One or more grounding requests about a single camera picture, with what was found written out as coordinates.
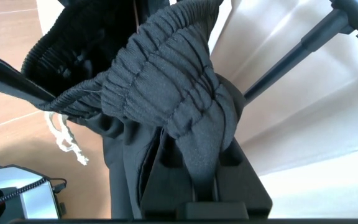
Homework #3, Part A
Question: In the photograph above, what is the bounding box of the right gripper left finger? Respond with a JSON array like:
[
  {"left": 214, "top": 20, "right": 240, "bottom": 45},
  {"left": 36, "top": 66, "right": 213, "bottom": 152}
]
[{"left": 139, "top": 132, "right": 199, "bottom": 220}]

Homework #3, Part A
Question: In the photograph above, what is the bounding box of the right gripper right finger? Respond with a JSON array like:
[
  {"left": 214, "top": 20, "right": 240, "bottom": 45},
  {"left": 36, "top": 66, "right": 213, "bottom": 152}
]
[{"left": 213, "top": 138, "right": 273, "bottom": 220}]

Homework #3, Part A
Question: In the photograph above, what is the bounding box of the black garment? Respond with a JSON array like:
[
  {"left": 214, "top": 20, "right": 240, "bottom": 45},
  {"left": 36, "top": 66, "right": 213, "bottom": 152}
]
[{"left": 20, "top": 0, "right": 247, "bottom": 220}]

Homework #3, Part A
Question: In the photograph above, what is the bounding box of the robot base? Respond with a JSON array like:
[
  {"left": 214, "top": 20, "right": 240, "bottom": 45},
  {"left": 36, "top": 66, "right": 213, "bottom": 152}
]
[{"left": 0, "top": 159, "right": 68, "bottom": 224}]

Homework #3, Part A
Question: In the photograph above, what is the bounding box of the black clothes rack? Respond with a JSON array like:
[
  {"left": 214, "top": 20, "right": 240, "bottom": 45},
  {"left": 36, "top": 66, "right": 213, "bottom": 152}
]
[{"left": 242, "top": 0, "right": 358, "bottom": 106}]

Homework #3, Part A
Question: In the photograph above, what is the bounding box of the beige curtain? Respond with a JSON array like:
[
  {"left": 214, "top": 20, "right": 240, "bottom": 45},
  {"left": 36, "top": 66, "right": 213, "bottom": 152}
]
[{"left": 209, "top": 0, "right": 358, "bottom": 177}]

